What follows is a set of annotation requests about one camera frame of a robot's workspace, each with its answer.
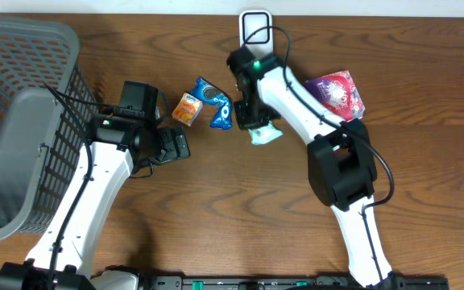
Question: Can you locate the teal wipes packet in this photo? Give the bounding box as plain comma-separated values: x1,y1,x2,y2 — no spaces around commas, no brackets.
248,122,284,145

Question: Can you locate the blue cookie packet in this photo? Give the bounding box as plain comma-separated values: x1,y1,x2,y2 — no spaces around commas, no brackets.
190,77,233,131

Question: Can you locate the orange tissue pack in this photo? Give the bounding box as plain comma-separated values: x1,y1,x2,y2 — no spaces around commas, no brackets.
172,93,204,126

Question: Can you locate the purple snack package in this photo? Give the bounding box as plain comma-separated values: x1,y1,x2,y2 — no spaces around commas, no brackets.
304,70,366,122

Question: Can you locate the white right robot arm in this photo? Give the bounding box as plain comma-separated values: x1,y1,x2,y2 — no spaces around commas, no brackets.
226,46,392,288

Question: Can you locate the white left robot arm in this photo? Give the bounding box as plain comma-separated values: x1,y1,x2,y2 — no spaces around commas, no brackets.
0,114,190,289

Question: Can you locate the white barcode scanner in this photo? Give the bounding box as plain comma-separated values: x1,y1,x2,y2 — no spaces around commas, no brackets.
238,10,274,58

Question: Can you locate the grey plastic basket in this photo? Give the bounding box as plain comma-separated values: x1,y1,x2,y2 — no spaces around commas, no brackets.
0,16,97,241

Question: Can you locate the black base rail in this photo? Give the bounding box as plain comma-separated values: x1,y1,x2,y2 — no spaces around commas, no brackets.
143,275,450,290

